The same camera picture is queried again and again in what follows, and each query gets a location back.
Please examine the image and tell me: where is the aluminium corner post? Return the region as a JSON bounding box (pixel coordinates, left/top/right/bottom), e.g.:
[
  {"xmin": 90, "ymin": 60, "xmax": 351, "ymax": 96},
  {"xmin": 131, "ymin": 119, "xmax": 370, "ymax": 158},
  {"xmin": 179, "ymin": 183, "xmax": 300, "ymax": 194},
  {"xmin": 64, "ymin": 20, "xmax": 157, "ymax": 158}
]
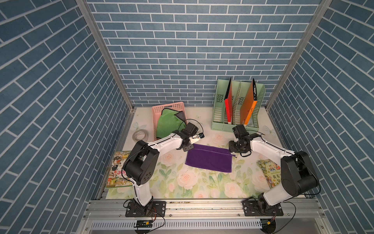
[
  {"xmin": 265, "ymin": 0, "xmax": 332, "ymax": 112},
  {"xmin": 76, "ymin": 0, "xmax": 134, "ymax": 112}
]

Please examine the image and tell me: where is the black right controller box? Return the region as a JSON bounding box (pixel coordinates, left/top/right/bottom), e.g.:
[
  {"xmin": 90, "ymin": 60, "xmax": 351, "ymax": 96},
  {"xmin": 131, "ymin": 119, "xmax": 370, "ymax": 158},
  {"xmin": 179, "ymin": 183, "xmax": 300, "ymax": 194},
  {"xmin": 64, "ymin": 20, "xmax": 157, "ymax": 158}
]
[{"xmin": 260, "ymin": 219, "xmax": 276, "ymax": 234}]

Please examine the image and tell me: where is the picture book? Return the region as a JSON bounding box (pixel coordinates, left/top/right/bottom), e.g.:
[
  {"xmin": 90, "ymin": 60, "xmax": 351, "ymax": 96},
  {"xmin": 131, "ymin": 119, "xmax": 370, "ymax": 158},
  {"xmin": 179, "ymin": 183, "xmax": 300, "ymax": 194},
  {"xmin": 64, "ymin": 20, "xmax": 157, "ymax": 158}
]
[
  {"xmin": 106, "ymin": 151, "xmax": 132, "ymax": 189},
  {"xmin": 257, "ymin": 160, "xmax": 281, "ymax": 188}
]

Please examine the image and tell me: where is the pink perforated plastic basket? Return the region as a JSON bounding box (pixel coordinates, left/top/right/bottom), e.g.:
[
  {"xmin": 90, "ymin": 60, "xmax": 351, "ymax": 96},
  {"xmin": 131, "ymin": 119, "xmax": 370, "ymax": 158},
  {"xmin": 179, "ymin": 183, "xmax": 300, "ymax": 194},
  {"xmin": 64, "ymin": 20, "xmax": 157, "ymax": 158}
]
[{"xmin": 151, "ymin": 101, "xmax": 188, "ymax": 141}]

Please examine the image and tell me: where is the green grey microfibre cloth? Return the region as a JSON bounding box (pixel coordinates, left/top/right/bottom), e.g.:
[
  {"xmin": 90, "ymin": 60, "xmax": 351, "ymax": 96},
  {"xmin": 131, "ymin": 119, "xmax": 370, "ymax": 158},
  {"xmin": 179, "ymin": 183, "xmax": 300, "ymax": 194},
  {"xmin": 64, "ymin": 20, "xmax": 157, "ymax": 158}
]
[{"xmin": 156, "ymin": 108, "xmax": 186, "ymax": 138}]

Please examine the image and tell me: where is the floral table mat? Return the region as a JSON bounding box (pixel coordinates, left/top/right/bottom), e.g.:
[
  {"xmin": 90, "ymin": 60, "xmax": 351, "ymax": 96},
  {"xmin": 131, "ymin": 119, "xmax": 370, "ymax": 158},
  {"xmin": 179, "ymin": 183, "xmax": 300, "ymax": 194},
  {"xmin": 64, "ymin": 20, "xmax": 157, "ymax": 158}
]
[{"xmin": 104, "ymin": 107, "xmax": 281, "ymax": 199}]

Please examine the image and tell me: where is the black left controller box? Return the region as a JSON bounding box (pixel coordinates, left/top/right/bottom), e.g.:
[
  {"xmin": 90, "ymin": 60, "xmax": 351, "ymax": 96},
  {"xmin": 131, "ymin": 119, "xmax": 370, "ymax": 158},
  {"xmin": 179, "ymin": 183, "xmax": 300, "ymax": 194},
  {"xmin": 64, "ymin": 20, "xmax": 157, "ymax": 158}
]
[{"xmin": 134, "ymin": 220, "xmax": 153, "ymax": 229}]

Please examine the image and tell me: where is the red folder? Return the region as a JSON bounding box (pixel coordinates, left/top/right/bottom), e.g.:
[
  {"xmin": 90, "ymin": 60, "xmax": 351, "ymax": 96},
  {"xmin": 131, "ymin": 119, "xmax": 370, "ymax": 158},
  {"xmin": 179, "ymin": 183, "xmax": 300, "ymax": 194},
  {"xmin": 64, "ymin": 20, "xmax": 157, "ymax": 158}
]
[{"xmin": 224, "ymin": 78, "xmax": 232, "ymax": 124}]

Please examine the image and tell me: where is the black controller box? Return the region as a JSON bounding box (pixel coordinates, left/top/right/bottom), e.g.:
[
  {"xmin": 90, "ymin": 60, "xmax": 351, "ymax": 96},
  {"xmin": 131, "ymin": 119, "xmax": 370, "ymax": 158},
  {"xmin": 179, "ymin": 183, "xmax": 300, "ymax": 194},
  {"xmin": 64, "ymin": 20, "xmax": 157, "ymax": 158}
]
[
  {"xmin": 134, "ymin": 220, "xmax": 153, "ymax": 229},
  {"xmin": 260, "ymin": 219, "xmax": 276, "ymax": 234}
]

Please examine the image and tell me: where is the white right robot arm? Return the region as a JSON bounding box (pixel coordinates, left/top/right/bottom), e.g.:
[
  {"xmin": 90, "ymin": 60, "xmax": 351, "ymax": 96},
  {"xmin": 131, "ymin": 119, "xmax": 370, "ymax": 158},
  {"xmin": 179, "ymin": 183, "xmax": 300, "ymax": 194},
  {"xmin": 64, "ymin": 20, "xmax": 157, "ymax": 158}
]
[{"xmin": 229, "ymin": 125, "xmax": 321, "ymax": 209}]

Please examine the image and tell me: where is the aluminium corner post right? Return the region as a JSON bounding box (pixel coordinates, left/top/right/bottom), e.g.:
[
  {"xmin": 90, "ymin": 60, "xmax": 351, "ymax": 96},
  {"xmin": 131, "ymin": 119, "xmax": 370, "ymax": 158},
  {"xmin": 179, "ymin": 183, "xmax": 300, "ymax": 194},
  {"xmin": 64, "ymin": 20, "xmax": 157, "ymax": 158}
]
[{"xmin": 265, "ymin": 0, "xmax": 332, "ymax": 112}]

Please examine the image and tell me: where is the right picture book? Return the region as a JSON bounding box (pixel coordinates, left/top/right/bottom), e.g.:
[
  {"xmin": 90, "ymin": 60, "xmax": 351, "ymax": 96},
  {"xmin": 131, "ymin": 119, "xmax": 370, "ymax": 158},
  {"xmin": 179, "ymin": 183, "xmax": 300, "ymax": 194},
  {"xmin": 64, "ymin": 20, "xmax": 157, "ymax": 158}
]
[{"xmin": 257, "ymin": 160, "xmax": 281, "ymax": 188}]

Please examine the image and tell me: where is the aluminium corner post left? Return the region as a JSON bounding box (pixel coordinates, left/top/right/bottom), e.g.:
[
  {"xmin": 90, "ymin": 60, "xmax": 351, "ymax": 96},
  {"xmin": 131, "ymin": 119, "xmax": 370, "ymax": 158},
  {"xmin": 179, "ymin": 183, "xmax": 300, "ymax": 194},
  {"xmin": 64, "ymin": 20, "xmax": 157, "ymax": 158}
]
[{"xmin": 76, "ymin": 0, "xmax": 134, "ymax": 112}]

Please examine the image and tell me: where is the left picture book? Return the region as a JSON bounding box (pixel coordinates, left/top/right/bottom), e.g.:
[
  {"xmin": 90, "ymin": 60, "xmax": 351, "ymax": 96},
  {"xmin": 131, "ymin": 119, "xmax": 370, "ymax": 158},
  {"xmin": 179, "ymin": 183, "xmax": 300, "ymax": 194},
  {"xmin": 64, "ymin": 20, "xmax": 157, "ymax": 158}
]
[{"xmin": 106, "ymin": 151, "xmax": 132, "ymax": 189}]

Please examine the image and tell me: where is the green plastic file organiser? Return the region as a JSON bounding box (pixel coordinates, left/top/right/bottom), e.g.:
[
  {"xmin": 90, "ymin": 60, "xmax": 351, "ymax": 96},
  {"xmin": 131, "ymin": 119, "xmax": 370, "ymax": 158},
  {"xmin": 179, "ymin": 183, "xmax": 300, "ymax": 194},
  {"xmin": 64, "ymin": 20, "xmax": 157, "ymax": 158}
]
[{"xmin": 211, "ymin": 80, "xmax": 266, "ymax": 132}]

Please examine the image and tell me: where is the clear packing tape roll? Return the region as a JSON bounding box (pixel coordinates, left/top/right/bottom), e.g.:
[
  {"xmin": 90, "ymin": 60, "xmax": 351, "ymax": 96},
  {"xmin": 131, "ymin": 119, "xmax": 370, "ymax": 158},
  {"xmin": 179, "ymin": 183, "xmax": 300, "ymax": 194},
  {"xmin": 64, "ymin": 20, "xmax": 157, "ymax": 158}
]
[{"xmin": 132, "ymin": 129, "xmax": 149, "ymax": 142}]

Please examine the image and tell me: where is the orange folder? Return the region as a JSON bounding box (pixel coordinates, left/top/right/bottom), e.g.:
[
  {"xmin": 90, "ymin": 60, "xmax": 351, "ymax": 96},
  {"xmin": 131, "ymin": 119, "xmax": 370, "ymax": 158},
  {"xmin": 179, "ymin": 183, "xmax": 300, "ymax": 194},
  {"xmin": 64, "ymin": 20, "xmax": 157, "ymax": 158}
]
[{"xmin": 240, "ymin": 79, "xmax": 258, "ymax": 125}]

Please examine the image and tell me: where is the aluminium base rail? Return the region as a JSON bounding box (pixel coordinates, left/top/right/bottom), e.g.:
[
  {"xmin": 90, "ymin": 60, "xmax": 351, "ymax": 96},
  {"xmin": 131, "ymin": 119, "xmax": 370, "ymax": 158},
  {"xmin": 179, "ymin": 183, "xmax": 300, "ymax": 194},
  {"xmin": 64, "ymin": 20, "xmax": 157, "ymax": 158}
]
[{"xmin": 77, "ymin": 199, "xmax": 333, "ymax": 234}]

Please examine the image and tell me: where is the purple square dishcloth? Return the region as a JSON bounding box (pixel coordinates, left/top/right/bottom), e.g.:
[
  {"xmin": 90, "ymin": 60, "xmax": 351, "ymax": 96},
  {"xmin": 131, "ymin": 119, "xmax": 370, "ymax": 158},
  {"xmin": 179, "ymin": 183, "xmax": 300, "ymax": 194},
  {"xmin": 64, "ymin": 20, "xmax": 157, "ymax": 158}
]
[{"xmin": 185, "ymin": 144, "xmax": 235, "ymax": 173}]

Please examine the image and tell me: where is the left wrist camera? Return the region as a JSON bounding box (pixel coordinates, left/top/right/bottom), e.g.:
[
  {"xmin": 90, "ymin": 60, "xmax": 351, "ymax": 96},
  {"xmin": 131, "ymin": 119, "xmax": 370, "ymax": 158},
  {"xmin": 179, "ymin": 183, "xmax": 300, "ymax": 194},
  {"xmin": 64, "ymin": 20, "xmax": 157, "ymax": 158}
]
[{"xmin": 192, "ymin": 133, "xmax": 205, "ymax": 139}]

